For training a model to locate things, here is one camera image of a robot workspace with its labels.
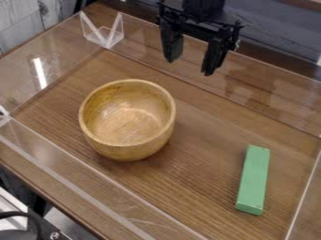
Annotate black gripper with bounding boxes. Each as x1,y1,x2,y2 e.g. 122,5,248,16
157,0,245,76

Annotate green rectangular block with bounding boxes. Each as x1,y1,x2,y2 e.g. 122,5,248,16
236,145,271,216

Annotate brown wooden bowl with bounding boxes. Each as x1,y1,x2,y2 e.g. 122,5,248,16
78,79,177,161

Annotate clear acrylic corner bracket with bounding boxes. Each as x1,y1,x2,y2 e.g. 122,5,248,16
80,12,125,49

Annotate clear acrylic tray wall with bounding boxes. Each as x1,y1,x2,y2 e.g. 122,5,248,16
0,17,321,240

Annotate black metal table frame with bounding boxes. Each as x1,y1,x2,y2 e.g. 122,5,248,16
0,167,92,240

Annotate black cable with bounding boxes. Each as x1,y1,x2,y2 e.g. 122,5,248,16
0,211,45,240

